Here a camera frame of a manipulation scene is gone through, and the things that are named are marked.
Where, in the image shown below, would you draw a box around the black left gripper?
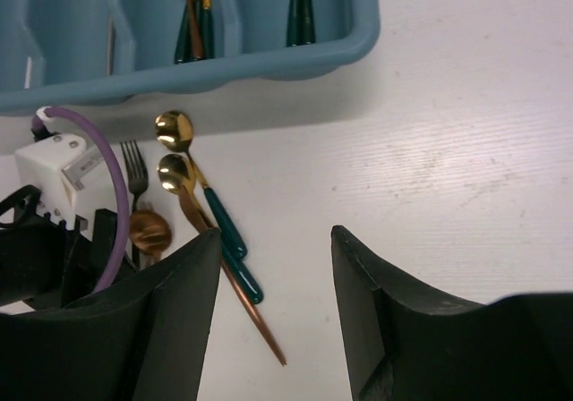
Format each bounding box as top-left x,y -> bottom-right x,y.
1,185 -> 117,310

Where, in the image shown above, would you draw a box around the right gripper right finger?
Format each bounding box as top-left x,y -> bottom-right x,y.
331,226 -> 572,400

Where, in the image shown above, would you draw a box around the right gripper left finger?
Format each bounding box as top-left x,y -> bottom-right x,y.
1,230 -> 221,400

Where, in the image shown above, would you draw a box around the black fork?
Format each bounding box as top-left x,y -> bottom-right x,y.
119,140 -> 150,268

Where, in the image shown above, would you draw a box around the rose gold fork green handle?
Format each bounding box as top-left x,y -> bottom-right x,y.
174,0 -> 192,64

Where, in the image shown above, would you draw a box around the rose gold fork all metal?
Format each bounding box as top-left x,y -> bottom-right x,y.
186,0 -> 204,60

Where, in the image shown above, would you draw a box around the gold knife green handle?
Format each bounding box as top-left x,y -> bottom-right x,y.
302,0 -> 316,44
286,0 -> 300,47

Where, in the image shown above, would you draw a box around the silver slotted spoon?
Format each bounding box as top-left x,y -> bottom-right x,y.
107,16 -> 115,75

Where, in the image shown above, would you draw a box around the copper slotted spoon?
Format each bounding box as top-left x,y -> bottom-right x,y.
129,209 -> 173,263

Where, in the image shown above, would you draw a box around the blue plastic cutlery tray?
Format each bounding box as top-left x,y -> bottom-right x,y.
1,0 -> 381,115

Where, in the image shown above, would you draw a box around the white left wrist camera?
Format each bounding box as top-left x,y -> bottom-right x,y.
14,133 -> 116,230

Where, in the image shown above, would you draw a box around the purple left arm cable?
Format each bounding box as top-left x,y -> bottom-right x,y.
31,106 -> 132,295

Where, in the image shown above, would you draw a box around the gold spoon upper green handle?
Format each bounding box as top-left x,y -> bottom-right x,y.
155,110 -> 248,260

